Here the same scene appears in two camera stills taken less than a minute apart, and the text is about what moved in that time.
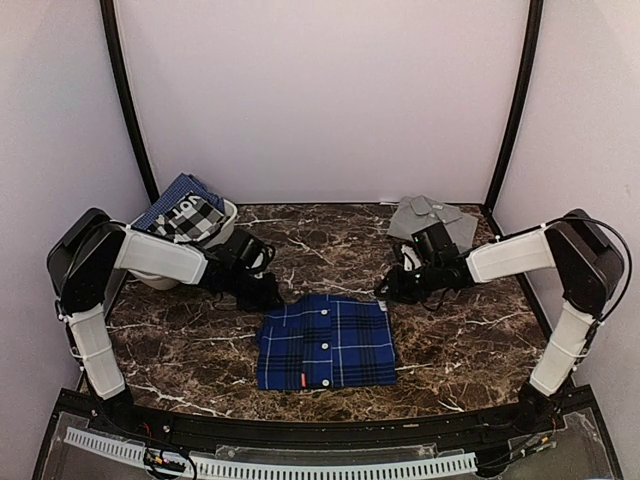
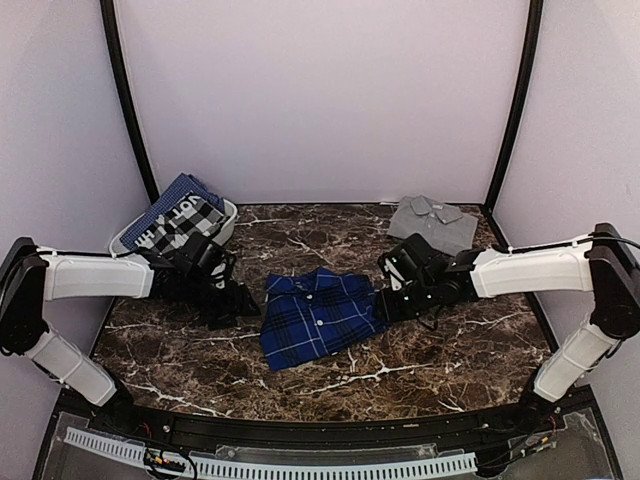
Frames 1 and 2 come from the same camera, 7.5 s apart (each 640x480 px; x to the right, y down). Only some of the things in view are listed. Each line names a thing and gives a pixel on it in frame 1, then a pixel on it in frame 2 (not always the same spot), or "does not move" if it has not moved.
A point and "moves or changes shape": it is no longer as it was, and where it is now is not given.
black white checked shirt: (191, 220) does not move
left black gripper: (269, 296) to (236, 305)
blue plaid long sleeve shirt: (325, 341) moves or changes shape
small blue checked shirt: (172, 195) does not move
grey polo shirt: (418, 212) does not move
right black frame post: (519, 103) does not move
